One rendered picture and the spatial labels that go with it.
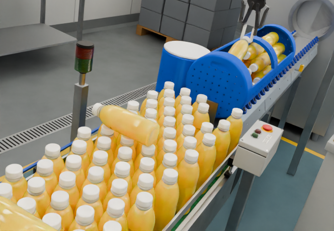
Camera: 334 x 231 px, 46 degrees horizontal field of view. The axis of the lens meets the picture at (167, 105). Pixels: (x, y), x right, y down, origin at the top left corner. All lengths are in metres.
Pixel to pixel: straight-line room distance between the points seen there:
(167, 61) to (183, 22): 3.25
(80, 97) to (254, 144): 0.65
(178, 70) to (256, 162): 0.98
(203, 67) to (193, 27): 3.67
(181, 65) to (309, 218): 0.99
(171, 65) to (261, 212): 1.25
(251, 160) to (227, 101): 0.42
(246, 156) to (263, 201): 1.65
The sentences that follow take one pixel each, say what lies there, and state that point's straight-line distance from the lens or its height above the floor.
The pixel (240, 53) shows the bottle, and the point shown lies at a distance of 1.77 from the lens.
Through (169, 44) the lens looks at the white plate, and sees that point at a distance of 2.28.
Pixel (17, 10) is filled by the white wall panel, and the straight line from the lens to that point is 4.97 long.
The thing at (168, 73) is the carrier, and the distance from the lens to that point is 2.20.
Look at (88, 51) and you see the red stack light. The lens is 1.41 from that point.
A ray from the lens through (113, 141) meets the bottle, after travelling 1.22.
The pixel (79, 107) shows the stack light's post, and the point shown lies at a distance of 1.50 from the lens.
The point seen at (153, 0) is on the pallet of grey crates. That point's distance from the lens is 5.67.
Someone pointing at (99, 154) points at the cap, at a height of 1.11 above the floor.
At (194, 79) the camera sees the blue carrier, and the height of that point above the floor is 1.09.
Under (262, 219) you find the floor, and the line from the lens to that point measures 2.82.
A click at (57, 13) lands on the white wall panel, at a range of 5.34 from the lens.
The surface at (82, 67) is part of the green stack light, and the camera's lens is 1.43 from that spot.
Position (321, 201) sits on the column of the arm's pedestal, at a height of 0.72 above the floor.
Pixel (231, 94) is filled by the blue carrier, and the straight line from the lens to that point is 1.66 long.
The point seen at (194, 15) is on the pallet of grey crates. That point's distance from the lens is 5.31.
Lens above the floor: 1.73
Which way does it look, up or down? 26 degrees down
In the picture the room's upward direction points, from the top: 11 degrees clockwise
